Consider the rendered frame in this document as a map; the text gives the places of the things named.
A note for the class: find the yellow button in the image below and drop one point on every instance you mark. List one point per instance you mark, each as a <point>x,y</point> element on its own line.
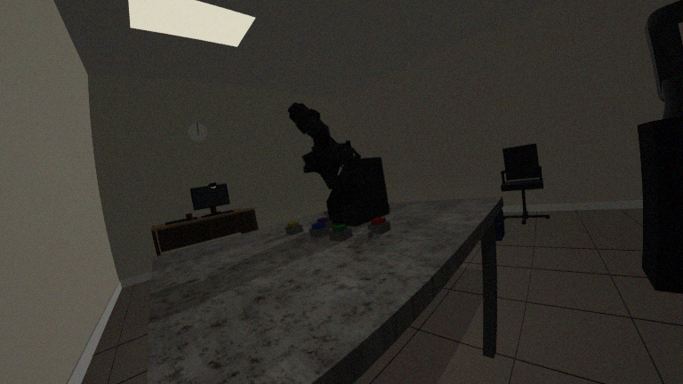
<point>293,228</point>

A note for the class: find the green button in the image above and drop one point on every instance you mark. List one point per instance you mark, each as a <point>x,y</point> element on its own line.
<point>340,232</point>

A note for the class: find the purple button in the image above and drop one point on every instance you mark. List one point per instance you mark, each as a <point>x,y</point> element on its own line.
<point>326,221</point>

